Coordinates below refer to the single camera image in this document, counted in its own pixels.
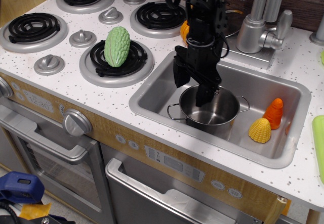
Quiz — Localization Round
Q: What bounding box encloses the orange toy carrot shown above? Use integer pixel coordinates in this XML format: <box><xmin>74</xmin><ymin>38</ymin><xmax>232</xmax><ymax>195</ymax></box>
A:
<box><xmin>263</xmin><ymin>98</ymin><xmax>284</xmax><ymax>130</ymax></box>

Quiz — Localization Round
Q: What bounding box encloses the silver toy faucet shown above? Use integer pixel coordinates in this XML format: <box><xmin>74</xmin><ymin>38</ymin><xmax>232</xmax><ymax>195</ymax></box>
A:
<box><xmin>223</xmin><ymin>0</ymin><xmax>293</xmax><ymax>69</ymax></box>

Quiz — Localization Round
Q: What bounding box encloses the green toy bitter melon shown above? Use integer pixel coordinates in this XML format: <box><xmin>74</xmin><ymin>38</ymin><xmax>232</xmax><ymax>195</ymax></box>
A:
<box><xmin>104</xmin><ymin>26</ymin><xmax>131</xmax><ymax>68</ymax></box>

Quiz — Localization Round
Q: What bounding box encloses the silver oven door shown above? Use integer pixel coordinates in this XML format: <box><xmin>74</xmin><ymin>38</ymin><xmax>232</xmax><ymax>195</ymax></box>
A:
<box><xmin>1</xmin><ymin>105</ymin><xmax>115</xmax><ymax>223</ymax></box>

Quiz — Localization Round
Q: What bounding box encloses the yellow cloth on floor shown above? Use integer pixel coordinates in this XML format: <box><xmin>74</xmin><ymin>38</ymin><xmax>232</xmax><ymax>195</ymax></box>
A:
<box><xmin>19</xmin><ymin>203</ymin><xmax>52</xmax><ymax>220</ymax></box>

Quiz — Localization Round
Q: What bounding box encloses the large silver oven dial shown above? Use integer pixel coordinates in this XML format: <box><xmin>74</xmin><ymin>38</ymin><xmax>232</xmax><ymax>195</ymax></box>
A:
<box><xmin>62</xmin><ymin>109</ymin><xmax>93</xmax><ymax>137</ymax></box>

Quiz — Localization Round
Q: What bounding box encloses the yellow toy corn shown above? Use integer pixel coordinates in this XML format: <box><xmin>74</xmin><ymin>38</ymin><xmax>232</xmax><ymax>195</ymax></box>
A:
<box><xmin>248</xmin><ymin>118</ymin><xmax>271</xmax><ymax>144</ymax></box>

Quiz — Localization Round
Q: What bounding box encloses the back right black burner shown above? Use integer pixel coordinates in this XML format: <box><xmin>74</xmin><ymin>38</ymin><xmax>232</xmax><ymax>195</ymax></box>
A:
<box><xmin>130</xmin><ymin>2</ymin><xmax>186</xmax><ymax>39</ymax></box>

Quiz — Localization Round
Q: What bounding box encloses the silver stove knob centre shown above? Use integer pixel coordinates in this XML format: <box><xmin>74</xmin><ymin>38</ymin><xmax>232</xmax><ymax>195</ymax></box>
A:
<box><xmin>98</xmin><ymin>7</ymin><xmax>124</xmax><ymax>25</ymax></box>

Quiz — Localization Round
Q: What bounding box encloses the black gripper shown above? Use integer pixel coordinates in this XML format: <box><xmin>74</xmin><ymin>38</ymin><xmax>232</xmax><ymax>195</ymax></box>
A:
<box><xmin>173</xmin><ymin>39</ymin><xmax>221</xmax><ymax>107</ymax></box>

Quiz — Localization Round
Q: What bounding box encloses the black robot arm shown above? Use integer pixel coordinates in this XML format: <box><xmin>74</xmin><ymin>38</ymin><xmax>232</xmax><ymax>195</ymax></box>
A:
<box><xmin>165</xmin><ymin>0</ymin><xmax>227</xmax><ymax>107</ymax></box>

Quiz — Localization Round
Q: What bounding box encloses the silver stove knob middle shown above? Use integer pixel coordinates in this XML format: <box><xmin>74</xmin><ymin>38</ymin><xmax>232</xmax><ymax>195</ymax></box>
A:
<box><xmin>69</xmin><ymin>29</ymin><xmax>97</xmax><ymax>48</ymax></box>

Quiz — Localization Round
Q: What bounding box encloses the silver stove knob front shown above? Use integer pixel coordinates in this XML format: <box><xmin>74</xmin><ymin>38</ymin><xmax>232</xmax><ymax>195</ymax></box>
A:
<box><xmin>33</xmin><ymin>54</ymin><xmax>65</xmax><ymax>76</ymax></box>

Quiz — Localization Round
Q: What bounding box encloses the small steel pot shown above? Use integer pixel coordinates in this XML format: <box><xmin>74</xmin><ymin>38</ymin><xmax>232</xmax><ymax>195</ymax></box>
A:
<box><xmin>167</xmin><ymin>85</ymin><xmax>250</xmax><ymax>140</ymax></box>

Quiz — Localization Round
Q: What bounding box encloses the silver sink basin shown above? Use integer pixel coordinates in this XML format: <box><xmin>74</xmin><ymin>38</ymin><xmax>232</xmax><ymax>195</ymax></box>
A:
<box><xmin>129</xmin><ymin>52</ymin><xmax>311</xmax><ymax>168</ymax></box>

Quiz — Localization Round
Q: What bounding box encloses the silver dishwasher door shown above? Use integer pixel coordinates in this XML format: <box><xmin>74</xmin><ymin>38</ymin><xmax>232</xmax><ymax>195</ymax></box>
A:
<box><xmin>105</xmin><ymin>158</ymin><xmax>261</xmax><ymax>223</ymax></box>

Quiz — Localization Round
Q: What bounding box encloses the glass pot lid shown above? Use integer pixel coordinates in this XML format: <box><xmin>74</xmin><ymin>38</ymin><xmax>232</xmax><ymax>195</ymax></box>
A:
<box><xmin>223</xmin><ymin>9</ymin><xmax>246</xmax><ymax>37</ymax></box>

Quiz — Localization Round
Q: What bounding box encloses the silver dial at left edge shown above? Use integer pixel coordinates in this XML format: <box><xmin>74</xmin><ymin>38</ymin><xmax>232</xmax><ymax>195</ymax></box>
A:
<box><xmin>0</xmin><ymin>77</ymin><xmax>14</xmax><ymax>98</ymax></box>

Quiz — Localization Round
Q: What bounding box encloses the grey post base right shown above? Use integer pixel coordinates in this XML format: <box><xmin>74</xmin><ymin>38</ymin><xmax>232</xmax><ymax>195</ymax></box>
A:
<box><xmin>309</xmin><ymin>17</ymin><xmax>324</xmax><ymax>46</ymax></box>

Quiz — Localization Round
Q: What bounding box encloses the front right black burner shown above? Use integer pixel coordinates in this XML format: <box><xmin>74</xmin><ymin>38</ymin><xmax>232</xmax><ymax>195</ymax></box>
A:
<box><xmin>79</xmin><ymin>40</ymin><xmax>154</xmax><ymax>88</ymax></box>

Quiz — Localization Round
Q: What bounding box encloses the lime green plastic tray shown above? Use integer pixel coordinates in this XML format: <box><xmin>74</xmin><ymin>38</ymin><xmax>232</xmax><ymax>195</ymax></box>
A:
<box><xmin>312</xmin><ymin>115</ymin><xmax>324</xmax><ymax>183</ymax></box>

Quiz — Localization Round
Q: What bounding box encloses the front left black burner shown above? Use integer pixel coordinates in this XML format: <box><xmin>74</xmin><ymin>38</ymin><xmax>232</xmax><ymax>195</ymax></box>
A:
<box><xmin>1</xmin><ymin>13</ymin><xmax>68</xmax><ymax>54</ymax></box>

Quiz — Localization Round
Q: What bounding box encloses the orange toy pumpkin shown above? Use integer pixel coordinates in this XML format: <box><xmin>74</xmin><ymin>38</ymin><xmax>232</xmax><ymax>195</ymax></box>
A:
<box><xmin>180</xmin><ymin>20</ymin><xmax>190</xmax><ymax>44</ymax></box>

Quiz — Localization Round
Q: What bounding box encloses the blue clamp tool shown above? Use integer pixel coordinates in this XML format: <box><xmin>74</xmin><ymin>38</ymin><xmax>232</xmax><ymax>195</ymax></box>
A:
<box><xmin>1</xmin><ymin>171</ymin><xmax>45</xmax><ymax>204</ymax></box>

